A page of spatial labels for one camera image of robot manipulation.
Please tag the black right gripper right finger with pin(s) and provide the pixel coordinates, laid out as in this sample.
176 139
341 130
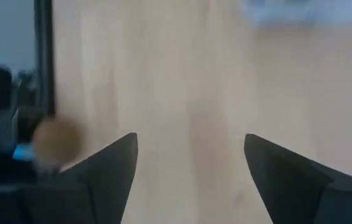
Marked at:
288 180

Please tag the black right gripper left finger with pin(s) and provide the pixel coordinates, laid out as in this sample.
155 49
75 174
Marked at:
107 174

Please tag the brown kiwi fruit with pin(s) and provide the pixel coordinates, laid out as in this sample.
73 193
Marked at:
55 143

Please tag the clear plastic tupperware container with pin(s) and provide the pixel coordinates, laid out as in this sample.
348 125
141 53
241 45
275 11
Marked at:
303 12

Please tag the small blue tag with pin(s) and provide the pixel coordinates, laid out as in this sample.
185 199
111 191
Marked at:
23 152

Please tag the black metal table frame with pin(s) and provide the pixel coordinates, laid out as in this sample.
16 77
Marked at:
44 46

